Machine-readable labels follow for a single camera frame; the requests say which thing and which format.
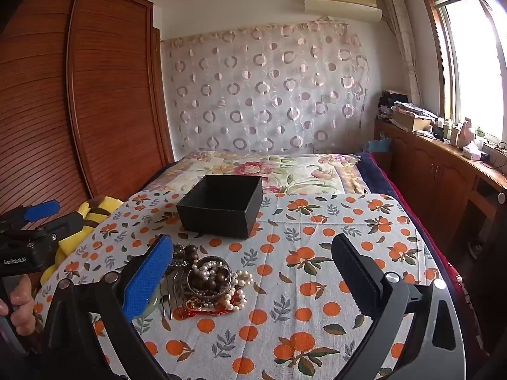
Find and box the pale jade bangle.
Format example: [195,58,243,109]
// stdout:
[138,288,164,322]

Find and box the floral blanket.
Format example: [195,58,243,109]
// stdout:
[146,150,369,196]

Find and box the pile of dark clothes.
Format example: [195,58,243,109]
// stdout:
[378,90,410,121]

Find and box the person's left hand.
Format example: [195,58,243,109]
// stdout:
[0,275,37,339]

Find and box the brown wooden wardrobe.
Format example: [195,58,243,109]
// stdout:
[0,0,175,214]

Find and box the blue plastic bag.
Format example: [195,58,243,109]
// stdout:
[366,132,393,153]

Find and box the window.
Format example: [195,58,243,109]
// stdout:
[418,0,507,147]

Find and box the white air conditioner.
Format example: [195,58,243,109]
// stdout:
[304,0,384,23]

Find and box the black cardboard box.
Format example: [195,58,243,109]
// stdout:
[176,175,264,239]

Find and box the sheer circle pattern curtain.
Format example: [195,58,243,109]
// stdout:
[160,20,371,157]

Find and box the folded printed cloth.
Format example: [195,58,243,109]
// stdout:
[394,101,438,118]

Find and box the red string bracelet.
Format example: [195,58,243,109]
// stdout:
[189,304,232,316]

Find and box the silver hair ornament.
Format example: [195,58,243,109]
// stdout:
[172,243,191,267]

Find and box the metal hair comb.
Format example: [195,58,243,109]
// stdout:
[163,271,193,320]

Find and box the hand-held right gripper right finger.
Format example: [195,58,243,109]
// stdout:
[331,233,468,380]

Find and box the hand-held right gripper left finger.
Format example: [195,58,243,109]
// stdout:
[37,233,175,380]

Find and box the brown cardboard box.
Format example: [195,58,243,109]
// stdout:
[392,110,432,132]

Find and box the yellow striped plush toy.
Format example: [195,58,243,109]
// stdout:
[40,197,123,286]

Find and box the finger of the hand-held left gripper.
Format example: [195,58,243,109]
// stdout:
[34,211,88,246]
[0,200,61,235]

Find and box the brown wooden bead bracelet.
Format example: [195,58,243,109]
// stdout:
[183,244,232,290]

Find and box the pale window curtain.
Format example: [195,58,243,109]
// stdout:
[382,0,422,105]

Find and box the silver bangle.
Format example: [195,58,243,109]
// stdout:
[187,256,234,298]

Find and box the dark blue blanket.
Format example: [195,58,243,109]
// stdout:
[354,152,440,286]

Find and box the orange print cloth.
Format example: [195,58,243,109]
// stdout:
[34,190,448,380]

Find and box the long wooden cabinet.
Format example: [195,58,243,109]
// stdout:
[374,119,507,325]

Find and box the white pearl necklace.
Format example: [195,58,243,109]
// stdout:
[190,258,255,314]

